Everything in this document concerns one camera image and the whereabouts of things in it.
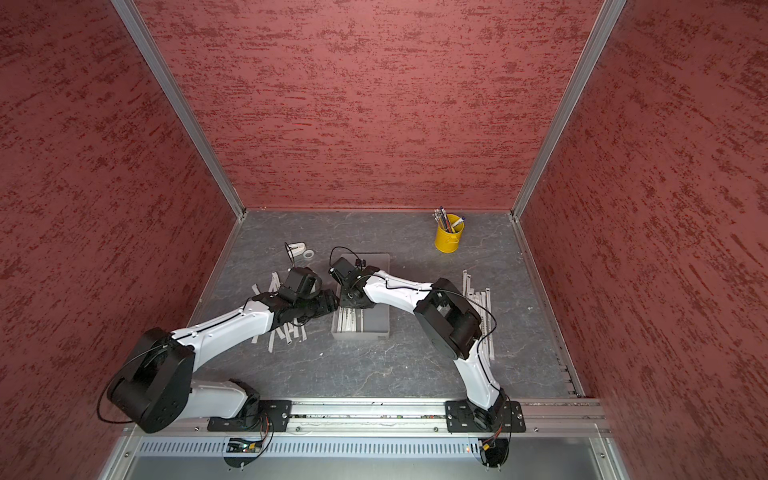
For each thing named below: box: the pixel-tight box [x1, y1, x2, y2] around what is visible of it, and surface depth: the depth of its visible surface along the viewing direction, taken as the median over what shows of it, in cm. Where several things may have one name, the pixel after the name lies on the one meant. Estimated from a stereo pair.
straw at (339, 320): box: [336, 306, 343, 332], surface depth 91 cm
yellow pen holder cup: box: [432, 206, 465, 254], surface depth 105 cm
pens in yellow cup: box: [432, 206, 466, 233], surface depth 99 cm
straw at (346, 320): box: [342, 308, 351, 332], surface depth 91 cm
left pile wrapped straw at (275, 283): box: [268, 272, 281, 292], surface depth 100 cm
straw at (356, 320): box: [351, 308, 363, 332], surface depth 91 cm
